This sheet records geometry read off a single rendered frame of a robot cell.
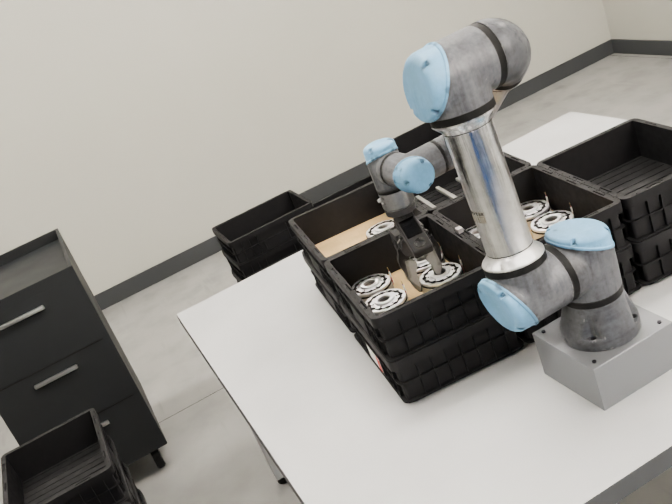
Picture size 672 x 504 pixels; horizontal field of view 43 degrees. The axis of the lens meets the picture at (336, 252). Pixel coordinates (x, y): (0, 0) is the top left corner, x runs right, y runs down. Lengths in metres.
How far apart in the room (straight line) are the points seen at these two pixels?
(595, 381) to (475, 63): 0.63
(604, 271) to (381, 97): 4.04
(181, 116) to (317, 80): 0.87
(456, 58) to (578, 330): 0.58
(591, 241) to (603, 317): 0.16
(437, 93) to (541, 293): 0.41
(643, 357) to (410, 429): 0.48
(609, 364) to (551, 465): 0.22
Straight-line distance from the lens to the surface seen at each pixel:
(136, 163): 5.13
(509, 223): 1.50
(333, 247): 2.43
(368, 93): 5.51
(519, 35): 1.49
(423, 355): 1.82
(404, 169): 1.75
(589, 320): 1.67
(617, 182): 2.27
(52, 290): 3.09
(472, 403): 1.81
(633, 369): 1.71
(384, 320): 1.75
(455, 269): 1.99
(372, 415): 1.89
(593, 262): 1.60
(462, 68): 1.42
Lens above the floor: 1.73
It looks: 22 degrees down
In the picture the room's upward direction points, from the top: 22 degrees counter-clockwise
